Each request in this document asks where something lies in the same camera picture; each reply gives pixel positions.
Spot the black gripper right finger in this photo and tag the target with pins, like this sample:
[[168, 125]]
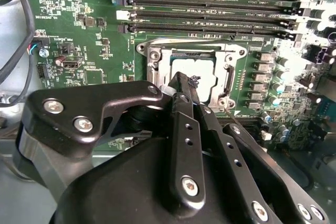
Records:
[[262, 176]]

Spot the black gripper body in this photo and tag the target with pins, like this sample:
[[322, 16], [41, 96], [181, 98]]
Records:
[[118, 195]]

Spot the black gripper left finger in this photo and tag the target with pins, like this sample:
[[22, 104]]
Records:
[[78, 103]]

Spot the metal socket cover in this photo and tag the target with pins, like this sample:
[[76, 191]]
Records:
[[164, 66]]

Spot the thin metal locking lever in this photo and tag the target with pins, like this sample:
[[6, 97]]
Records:
[[233, 117], [232, 78]]

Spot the silver CPU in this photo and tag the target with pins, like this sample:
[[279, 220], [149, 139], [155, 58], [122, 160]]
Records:
[[202, 68]]

